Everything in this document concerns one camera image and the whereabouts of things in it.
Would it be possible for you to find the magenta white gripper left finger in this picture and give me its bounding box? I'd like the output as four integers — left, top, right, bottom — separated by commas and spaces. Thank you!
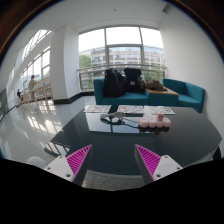
44, 145, 93, 186

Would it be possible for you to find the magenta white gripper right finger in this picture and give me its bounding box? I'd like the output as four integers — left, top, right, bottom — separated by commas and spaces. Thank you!
134, 144, 182, 184

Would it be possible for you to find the pink power strip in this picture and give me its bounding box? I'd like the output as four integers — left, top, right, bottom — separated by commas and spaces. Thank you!
139, 117, 171, 128

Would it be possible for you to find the left magazine on table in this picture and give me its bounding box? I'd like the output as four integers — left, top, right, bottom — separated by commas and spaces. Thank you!
84, 105, 111, 113

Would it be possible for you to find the middle magazine on table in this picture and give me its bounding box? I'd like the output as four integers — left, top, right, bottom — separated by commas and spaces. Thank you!
117, 105, 144, 114

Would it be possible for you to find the teal sofa left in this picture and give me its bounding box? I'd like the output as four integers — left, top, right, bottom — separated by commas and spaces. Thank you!
94, 78, 149, 105

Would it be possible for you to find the teal sofa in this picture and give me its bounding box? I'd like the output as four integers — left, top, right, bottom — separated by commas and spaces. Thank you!
94, 78, 149, 105
147, 78, 206, 114

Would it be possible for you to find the wooden corner side table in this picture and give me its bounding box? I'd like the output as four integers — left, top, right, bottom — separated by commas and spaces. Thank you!
146, 88, 179, 96

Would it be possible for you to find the teal sofa right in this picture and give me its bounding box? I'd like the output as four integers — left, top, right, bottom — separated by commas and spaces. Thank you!
147, 78, 206, 114

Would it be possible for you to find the brown bag on table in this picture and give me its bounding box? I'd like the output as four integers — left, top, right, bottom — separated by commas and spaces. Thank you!
143, 79, 165, 91

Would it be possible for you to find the black backpack right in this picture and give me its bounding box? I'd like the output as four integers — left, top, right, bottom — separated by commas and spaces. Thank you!
124, 68, 141, 92

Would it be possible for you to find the black backpack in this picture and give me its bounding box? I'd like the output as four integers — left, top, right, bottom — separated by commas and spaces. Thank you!
124, 68, 141, 92
104, 69, 125, 98

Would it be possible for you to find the black backpack left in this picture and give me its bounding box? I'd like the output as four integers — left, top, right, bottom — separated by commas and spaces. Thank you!
104, 69, 125, 98

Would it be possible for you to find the seated person far left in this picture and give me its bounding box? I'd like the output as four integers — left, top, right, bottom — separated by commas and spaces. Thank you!
17, 89, 22, 100

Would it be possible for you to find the person standing at window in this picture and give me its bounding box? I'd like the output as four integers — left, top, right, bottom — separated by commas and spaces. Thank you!
28, 75, 37, 100

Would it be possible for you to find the grey coiled cable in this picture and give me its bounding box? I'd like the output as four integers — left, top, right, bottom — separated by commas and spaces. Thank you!
99, 111, 140, 128

